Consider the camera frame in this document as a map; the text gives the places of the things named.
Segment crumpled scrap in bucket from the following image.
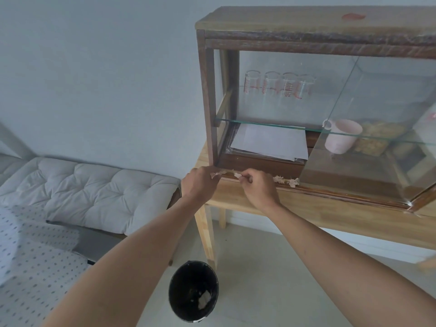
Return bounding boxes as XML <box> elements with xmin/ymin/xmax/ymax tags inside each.
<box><xmin>197</xmin><ymin>291</ymin><xmax>214</xmax><ymax>310</ymax></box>

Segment tray of yellow biscuits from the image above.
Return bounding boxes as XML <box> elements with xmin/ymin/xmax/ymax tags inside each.
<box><xmin>352</xmin><ymin>120</ymin><xmax>409</xmax><ymax>157</ymax></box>

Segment light wooden table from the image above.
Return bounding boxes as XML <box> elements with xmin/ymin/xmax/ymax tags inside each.
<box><xmin>193</xmin><ymin>142</ymin><xmax>436</xmax><ymax>271</ymax></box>

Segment person's left forearm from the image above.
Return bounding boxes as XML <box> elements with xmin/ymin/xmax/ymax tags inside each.
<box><xmin>40</xmin><ymin>197</ymin><xmax>206</xmax><ymax>327</ymax></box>

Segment glass beaker with red marks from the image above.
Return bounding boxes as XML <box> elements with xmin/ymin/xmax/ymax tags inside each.
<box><xmin>282</xmin><ymin>72</ymin><xmax>297</xmax><ymax>98</ymax></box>
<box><xmin>263</xmin><ymin>71</ymin><xmax>281</xmax><ymax>98</ymax></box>
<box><xmin>244</xmin><ymin>70</ymin><xmax>262</xmax><ymax>99</ymax></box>
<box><xmin>296</xmin><ymin>74</ymin><xmax>317</xmax><ymax>101</ymax></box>

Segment wooden glass display cabinet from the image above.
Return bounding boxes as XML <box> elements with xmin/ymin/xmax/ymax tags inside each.
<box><xmin>195</xmin><ymin>5</ymin><xmax>436</xmax><ymax>216</ymax></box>

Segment white dotted bed sheet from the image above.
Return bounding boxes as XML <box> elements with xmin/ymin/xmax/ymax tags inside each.
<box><xmin>0</xmin><ymin>204</ymin><xmax>90</xmax><ymax>327</ymax></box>

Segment glass shelf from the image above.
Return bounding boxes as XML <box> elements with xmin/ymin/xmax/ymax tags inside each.
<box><xmin>214</xmin><ymin>117</ymin><xmax>436</xmax><ymax>146</ymax></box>

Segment black plastic bucket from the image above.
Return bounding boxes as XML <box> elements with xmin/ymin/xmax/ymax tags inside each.
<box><xmin>168</xmin><ymin>261</ymin><xmax>219</xmax><ymax>320</ymax></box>

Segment white tufted cushion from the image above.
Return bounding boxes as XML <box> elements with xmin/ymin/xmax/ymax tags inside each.
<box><xmin>0</xmin><ymin>156</ymin><xmax>181</xmax><ymax>236</ymax></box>

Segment white paper sheets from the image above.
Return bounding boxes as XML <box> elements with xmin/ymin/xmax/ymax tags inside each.
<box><xmin>230</xmin><ymin>123</ymin><xmax>309</xmax><ymax>162</ymax></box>

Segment pink plastic mug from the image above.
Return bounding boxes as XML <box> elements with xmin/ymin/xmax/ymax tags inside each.
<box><xmin>322</xmin><ymin>119</ymin><xmax>364</xmax><ymax>155</ymax></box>

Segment torn beige tape strip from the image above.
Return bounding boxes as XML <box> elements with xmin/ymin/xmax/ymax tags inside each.
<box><xmin>210</xmin><ymin>169</ymin><xmax>301</xmax><ymax>188</ymax></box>

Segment person's right hand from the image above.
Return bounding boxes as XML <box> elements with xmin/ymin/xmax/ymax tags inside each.
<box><xmin>238</xmin><ymin>168</ymin><xmax>282</xmax><ymax>216</ymax></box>

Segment person's right forearm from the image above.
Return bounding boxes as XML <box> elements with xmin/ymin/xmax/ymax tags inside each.
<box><xmin>268</xmin><ymin>203</ymin><xmax>436</xmax><ymax>327</ymax></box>

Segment person's left hand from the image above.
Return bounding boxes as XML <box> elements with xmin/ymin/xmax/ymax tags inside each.
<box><xmin>181</xmin><ymin>166</ymin><xmax>223</xmax><ymax>205</ymax></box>

